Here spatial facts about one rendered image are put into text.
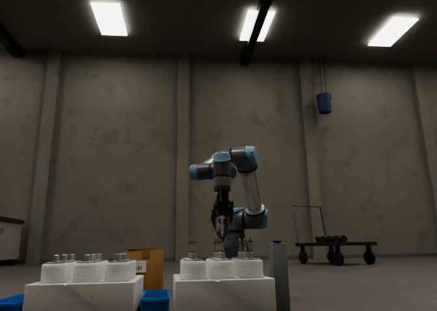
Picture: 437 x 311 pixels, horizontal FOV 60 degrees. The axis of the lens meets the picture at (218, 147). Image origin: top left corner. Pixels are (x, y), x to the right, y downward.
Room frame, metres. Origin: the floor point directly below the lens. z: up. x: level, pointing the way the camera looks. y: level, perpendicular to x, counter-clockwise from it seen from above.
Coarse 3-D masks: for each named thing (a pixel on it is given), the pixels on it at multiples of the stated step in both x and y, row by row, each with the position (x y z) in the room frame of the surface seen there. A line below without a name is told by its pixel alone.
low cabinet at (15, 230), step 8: (0, 216) 7.60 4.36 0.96; (0, 224) 7.72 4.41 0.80; (8, 224) 8.10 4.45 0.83; (16, 224) 8.49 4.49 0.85; (0, 232) 7.74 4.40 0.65; (8, 232) 8.15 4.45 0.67; (16, 232) 8.54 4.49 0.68; (0, 240) 7.81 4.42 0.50; (8, 240) 8.19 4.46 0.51; (16, 240) 8.59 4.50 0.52; (0, 248) 7.85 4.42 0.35; (8, 248) 8.24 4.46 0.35; (16, 248) 8.64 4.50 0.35; (0, 256) 7.90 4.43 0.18; (8, 256) 8.29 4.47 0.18; (16, 256) 8.69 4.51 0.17; (0, 264) 8.08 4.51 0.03; (8, 264) 8.49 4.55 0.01
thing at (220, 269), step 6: (216, 264) 1.58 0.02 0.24; (222, 264) 1.57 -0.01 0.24; (228, 264) 1.58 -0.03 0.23; (216, 270) 1.58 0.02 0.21; (222, 270) 1.57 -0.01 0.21; (228, 270) 1.58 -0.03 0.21; (216, 276) 1.58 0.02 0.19; (222, 276) 1.57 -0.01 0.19; (228, 276) 1.58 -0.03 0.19; (234, 276) 1.61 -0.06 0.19
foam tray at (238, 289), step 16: (176, 288) 1.52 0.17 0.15; (192, 288) 1.52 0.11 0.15; (208, 288) 1.53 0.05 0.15; (224, 288) 1.54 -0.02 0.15; (240, 288) 1.55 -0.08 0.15; (256, 288) 1.56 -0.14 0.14; (272, 288) 1.57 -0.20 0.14; (176, 304) 1.52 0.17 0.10; (192, 304) 1.53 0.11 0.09; (208, 304) 1.53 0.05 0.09; (224, 304) 1.54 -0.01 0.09; (240, 304) 1.55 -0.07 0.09; (256, 304) 1.56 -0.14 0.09; (272, 304) 1.57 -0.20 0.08
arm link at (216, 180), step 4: (220, 176) 1.57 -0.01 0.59; (224, 176) 1.57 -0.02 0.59; (216, 180) 1.58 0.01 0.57; (220, 180) 1.57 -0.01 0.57; (224, 180) 1.57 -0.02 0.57; (228, 180) 1.58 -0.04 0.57; (216, 184) 1.58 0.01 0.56; (220, 184) 1.57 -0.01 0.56; (224, 184) 1.57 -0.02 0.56; (228, 184) 1.58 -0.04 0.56
